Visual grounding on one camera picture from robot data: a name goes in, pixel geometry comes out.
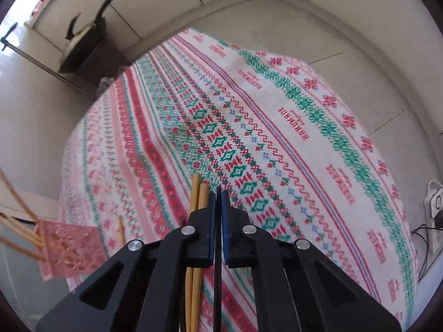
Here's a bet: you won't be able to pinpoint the patterned red green tablecloth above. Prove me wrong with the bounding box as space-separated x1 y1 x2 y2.
57 28 419 332

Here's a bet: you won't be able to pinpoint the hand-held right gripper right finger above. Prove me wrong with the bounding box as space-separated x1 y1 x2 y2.
220 188 404 332

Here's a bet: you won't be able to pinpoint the bunch of wooden chopsticks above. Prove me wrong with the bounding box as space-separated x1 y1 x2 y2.
0 168 75 267

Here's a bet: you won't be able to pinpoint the black wok with lid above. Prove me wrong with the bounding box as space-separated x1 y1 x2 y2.
66 10 97 54

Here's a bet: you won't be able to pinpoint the pink perforated utensil basket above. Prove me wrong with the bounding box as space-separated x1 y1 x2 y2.
35 219 106 282

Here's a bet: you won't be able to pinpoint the white power strip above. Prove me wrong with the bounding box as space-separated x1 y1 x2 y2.
424 179 443 253

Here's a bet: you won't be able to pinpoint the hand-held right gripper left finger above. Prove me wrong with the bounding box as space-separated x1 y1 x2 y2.
35 190 217 332

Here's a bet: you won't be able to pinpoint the black wok with handle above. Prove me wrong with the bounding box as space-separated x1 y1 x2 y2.
60 0 119 71

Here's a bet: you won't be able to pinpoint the dark brown bin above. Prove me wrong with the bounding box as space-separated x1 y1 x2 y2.
59 17 130 89

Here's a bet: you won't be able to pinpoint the black power cables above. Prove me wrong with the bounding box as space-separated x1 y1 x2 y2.
410 223 443 284

